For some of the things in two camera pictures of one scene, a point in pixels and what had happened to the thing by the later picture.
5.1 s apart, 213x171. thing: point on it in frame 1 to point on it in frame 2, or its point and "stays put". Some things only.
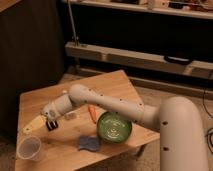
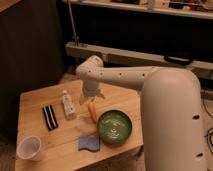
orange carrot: [93, 112] stays put
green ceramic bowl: [113, 128] stays put
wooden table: [85, 135] stays put
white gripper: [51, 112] to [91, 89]
